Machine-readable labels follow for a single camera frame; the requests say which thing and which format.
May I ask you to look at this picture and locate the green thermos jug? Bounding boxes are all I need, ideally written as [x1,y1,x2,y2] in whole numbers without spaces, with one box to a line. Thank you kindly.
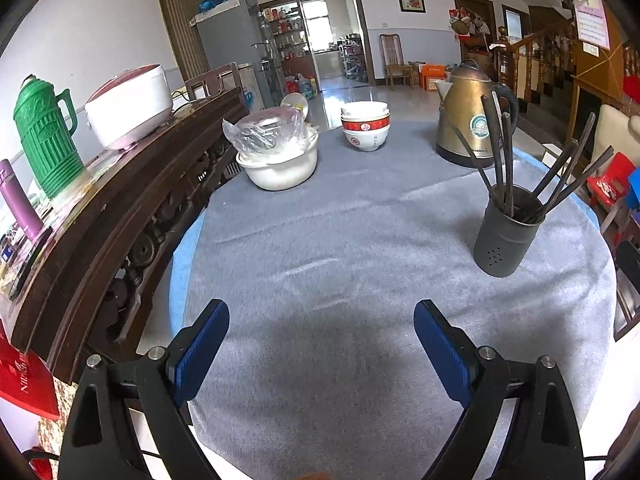
[13,75,86,198]

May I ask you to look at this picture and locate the grey tablecloth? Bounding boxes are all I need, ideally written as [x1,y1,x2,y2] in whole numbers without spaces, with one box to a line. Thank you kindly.
[172,120,618,480]

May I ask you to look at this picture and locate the white ceramic pot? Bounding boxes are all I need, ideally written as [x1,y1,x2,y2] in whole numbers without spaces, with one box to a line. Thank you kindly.
[236,132,320,192]

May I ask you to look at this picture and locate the white and red rice cooker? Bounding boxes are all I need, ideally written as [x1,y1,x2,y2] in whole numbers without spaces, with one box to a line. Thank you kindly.
[84,64,174,152]

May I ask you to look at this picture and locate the purple thermos bottle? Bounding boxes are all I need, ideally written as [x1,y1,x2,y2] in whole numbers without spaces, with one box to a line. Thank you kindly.
[0,159,45,242]

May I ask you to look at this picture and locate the blue cloth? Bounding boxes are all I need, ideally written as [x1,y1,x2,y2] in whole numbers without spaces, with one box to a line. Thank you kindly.
[625,167,640,211]

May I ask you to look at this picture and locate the carved dark wooden sideboard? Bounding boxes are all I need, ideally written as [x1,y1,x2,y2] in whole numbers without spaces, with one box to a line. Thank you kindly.
[10,86,251,383]

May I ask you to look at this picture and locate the brass electric kettle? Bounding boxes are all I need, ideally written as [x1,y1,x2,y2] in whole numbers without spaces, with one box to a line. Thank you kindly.
[433,59,521,170]

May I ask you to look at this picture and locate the red plastic stool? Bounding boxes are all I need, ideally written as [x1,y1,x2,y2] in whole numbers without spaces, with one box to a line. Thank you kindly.
[586,152,635,208]

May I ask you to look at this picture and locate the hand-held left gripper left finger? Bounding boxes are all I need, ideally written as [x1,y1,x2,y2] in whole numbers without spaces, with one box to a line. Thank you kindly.
[57,298,231,480]

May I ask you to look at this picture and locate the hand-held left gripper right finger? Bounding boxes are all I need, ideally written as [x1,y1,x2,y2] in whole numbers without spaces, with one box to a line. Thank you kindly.
[413,299,587,480]

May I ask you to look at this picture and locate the orange cardboard boxes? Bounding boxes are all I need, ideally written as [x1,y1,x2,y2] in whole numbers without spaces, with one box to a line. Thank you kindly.
[417,62,448,92]

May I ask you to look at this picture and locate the cream sofa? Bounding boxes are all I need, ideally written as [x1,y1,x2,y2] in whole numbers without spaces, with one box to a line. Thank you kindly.
[595,105,640,161]

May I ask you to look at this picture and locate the dark grey utensil holder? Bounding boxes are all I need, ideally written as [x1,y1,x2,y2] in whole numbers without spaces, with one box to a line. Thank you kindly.
[473,184,547,278]

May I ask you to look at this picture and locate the round floor heater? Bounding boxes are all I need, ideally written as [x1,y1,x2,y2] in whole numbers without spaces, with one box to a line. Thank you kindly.
[280,92,309,122]

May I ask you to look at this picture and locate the wooden stair railing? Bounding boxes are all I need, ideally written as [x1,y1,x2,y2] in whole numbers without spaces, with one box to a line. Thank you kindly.
[492,15,576,106]

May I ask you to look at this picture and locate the white chest freezer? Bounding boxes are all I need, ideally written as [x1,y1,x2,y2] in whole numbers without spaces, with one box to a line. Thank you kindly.
[220,61,266,111]

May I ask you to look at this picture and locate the white bowl red emblem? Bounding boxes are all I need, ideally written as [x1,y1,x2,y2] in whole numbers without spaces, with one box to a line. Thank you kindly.
[343,126,391,152]

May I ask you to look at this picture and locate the grey refrigerator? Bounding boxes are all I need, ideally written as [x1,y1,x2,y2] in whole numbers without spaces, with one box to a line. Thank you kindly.
[192,0,286,106]

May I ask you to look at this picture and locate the white bowl red rim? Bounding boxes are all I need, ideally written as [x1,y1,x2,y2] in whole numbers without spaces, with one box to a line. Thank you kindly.
[341,113,391,132]

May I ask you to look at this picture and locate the light wooden chair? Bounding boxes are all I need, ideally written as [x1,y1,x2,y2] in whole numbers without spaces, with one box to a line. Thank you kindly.
[379,33,415,88]

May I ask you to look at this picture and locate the glass shelf with goods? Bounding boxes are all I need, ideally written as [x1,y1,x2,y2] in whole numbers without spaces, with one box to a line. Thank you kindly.
[260,4,313,78]

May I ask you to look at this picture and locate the dark wooden chair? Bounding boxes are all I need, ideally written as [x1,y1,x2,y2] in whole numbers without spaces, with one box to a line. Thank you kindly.
[184,62,241,103]

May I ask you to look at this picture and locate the light blue table cover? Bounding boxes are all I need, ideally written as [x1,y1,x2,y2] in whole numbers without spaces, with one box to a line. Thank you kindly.
[169,147,601,333]

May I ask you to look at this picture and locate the pink wall calendar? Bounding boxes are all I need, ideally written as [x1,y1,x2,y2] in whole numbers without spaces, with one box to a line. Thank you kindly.
[567,0,611,51]

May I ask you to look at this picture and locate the bunch of dark chopsticks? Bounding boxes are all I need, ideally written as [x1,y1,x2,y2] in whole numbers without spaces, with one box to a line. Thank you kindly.
[452,91,615,223]

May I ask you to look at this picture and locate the red gift box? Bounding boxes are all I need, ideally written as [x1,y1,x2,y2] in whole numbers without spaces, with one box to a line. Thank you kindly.
[0,325,61,421]

